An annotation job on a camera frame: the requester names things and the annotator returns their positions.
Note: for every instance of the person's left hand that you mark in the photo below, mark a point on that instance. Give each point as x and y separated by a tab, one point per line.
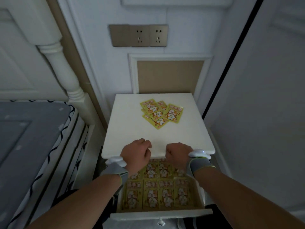
135	155

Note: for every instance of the person's right hand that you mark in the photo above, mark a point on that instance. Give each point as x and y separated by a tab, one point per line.
180	156

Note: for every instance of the pile of yellow cat packets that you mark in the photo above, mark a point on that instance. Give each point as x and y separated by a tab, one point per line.
172	114

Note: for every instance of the wooden drawer with white front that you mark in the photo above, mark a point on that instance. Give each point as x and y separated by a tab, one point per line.
155	214

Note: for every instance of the person's left forearm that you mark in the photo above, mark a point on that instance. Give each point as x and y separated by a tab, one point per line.
81	205

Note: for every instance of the person's right forearm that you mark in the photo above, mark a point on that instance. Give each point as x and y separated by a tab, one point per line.
238	200

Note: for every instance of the person's black trousers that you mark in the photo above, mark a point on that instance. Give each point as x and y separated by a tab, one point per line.
214	221

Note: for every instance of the white wrist tracker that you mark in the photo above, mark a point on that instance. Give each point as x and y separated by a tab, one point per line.
199	154
116	161

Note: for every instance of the grey wristband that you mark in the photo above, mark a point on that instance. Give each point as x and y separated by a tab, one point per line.
114	169
201	165

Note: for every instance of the white bedside table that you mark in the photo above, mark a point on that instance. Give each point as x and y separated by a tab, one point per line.
128	128

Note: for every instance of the white wardrobe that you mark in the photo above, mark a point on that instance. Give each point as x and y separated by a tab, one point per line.
262	104

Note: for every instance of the grey mattress with striped edge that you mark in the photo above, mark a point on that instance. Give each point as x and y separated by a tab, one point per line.
28	140

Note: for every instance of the white bed frame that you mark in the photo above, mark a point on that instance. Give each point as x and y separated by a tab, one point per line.
64	69

